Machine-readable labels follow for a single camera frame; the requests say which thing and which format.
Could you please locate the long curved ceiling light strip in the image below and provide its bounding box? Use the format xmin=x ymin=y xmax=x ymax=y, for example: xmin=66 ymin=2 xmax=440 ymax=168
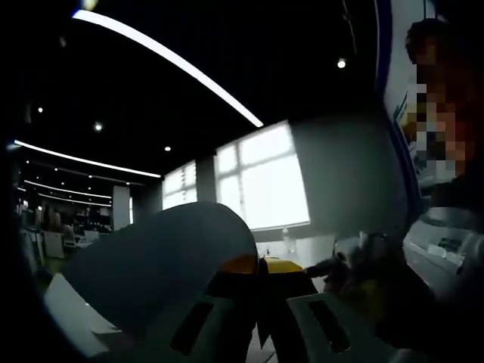
xmin=12 ymin=138 xmax=163 ymax=179

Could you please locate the white chest-worn device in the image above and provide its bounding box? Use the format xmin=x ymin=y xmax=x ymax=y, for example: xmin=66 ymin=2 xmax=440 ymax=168
xmin=402 ymin=206 xmax=478 ymax=289

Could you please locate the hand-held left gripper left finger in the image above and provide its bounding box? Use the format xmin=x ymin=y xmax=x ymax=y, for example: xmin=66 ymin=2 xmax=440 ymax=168
xmin=145 ymin=255 xmax=266 ymax=363

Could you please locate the white paper sheet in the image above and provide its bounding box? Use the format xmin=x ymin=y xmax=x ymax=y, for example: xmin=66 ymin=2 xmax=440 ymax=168
xmin=60 ymin=201 xmax=260 ymax=341

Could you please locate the straight ceiling light strip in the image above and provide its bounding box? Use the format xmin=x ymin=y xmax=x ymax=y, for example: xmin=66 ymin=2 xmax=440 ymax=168
xmin=70 ymin=8 xmax=265 ymax=129

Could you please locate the large bright window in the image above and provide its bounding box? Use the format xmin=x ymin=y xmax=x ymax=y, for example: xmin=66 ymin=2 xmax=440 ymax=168
xmin=214 ymin=123 xmax=312 ymax=232

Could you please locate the window with blinds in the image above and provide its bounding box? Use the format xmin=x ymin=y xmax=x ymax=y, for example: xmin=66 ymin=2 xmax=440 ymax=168
xmin=161 ymin=160 xmax=198 ymax=212

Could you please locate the wall poster with blue stripes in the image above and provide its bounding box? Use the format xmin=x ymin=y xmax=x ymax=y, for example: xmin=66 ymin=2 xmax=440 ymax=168
xmin=374 ymin=0 xmax=427 ymax=197

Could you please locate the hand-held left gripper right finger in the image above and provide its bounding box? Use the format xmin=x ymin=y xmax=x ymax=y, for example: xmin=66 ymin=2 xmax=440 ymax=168
xmin=260 ymin=257 xmax=383 ymax=363

